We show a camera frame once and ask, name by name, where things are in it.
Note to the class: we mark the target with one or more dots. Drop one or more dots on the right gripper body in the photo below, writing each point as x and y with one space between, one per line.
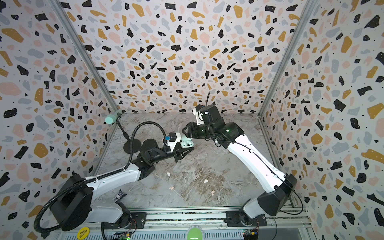
191 131

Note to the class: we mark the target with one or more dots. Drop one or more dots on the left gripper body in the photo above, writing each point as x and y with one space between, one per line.
163 154

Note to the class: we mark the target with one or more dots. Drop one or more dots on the mint green charging case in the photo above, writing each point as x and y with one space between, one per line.
187 143

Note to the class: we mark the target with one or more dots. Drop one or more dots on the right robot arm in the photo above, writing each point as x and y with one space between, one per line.
277 186

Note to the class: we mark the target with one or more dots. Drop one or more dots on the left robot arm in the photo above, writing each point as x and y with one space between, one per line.
76 204

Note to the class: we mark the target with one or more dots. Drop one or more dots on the microphone on black stand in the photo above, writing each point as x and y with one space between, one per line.
131 146

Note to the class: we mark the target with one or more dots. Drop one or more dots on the green push button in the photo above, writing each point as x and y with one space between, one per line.
195 233

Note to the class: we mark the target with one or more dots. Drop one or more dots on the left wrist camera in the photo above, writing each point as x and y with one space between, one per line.
172 139

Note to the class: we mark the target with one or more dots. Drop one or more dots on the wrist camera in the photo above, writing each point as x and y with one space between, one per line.
199 112
172 139

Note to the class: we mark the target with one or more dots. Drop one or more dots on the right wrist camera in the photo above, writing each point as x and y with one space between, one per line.
199 112

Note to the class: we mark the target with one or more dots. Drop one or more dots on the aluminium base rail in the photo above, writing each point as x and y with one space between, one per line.
218 223

